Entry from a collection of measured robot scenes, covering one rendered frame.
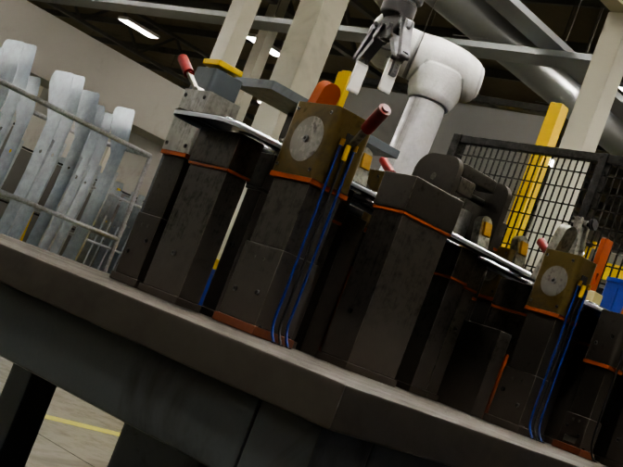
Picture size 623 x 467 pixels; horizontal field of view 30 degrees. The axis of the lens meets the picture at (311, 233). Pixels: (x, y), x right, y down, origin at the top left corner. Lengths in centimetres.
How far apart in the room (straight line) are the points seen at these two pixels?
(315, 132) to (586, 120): 560
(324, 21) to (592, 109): 391
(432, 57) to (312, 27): 749
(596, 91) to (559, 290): 518
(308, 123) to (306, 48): 871
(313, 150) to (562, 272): 66
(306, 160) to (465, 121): 346
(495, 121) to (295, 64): 553
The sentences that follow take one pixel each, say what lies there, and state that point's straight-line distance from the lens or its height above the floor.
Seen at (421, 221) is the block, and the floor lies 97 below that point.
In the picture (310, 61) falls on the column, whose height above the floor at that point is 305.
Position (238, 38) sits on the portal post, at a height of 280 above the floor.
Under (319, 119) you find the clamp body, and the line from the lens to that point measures 174.
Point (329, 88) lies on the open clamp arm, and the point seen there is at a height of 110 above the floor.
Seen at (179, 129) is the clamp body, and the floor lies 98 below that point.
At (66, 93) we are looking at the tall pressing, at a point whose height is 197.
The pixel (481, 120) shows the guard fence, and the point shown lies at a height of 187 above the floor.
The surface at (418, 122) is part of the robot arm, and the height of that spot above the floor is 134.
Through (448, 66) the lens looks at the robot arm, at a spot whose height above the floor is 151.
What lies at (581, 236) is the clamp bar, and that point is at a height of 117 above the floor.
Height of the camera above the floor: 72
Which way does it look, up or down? 5 degrees up
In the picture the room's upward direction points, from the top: 21 degrees clockwise
